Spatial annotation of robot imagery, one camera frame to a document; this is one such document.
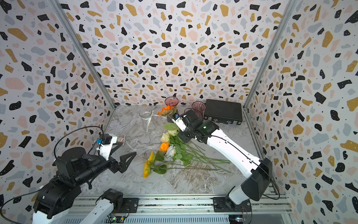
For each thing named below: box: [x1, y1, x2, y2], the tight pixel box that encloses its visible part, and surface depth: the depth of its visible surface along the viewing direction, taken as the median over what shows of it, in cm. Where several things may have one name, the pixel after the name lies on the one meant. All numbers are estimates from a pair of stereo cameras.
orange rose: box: [159, 141, 170, 152], surface depth 95 cm
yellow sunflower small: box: [147, 151, 157, 165], surface depth 87 cm
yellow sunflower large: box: [142, 160, 221, 178], surface depth 85 cm
